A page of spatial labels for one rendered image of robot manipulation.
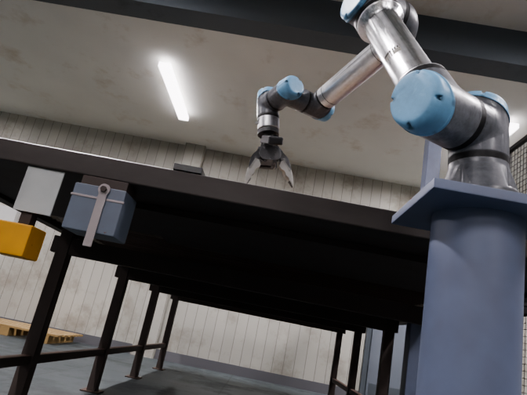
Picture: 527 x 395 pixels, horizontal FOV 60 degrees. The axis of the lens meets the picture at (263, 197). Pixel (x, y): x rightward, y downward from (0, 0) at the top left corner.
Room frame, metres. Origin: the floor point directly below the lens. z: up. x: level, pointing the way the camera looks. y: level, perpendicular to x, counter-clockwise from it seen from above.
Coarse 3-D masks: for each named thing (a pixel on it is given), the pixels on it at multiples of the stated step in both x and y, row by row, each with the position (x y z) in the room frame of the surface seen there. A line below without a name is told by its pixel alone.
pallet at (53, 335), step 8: (0, 320) 5.94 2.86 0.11; (8, 320) 6.19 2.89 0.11; (0, 328) 5.47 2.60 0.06; (8, 328) 5.47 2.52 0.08; (16, 328) 5.47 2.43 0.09; (24, 328) 5.47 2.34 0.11; (48, 336) 5.47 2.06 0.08; (56, 336) 5.47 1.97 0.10; (64, 336) 5.66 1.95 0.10; (72, 336) 5.91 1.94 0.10; (80, 336) 6.19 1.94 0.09
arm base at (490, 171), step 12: (456, 156) 0.83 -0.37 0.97; (468, 156) 0.81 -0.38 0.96; (480, 156) 0.80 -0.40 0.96; (492, 156) 0.80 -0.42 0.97; (504, 156) 0.80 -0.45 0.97; (456, 168) 0.83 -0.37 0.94; (468, 168) 0.81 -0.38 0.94; (480, 168) 0.80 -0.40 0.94; (492, 168) 0.79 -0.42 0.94; (504, 168) 0.80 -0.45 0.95; (456, 180) 0.83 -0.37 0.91; (468, 180) 0.80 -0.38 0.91; (480, 180) 0.79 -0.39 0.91; (492, 180) 0.78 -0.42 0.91; (504, 180) 0.79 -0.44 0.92
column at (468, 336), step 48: (432, 192) 0.75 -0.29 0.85; (480, 192) 0.72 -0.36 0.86; (432, 240) 0.86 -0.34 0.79; (480, 240) 0.78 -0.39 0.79; (432, 288) 0.84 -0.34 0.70; (480, 288) 0.78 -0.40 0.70; (432, 336) 0.83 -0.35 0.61; (480, 336) 0.77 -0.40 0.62; (432, 384) 0.82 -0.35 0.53; (480, 384) 0.77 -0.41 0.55
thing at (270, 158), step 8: (264, 128) 1.36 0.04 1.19; (272, 128) 1.36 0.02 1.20; (264, 144) 1.36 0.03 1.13; (264, 152) 1.35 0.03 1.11; (272, 152) 1.36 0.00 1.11; (280, 152) 1.36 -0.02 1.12; (264, 160) 1.35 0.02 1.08; (272, 160) 1.36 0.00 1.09; (264, 168) 1.42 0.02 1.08; (272, 168) 1.42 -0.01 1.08
